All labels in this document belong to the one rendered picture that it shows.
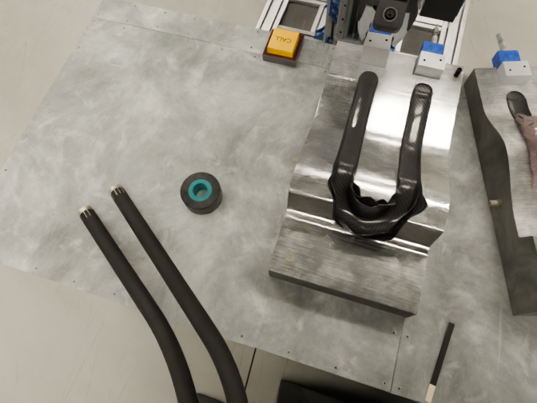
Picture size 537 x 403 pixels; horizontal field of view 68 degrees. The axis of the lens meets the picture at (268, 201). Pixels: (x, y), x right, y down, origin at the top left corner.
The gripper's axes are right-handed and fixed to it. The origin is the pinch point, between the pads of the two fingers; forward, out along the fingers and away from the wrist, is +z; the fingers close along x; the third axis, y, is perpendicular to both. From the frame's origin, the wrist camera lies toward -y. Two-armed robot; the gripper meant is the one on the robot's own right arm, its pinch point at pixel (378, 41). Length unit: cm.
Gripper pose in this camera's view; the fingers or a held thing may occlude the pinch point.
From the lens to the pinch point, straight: 86.2
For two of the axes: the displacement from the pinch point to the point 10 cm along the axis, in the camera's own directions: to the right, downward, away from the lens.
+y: 3.0, -9.0, 3.3
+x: -9.5, -2.6, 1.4
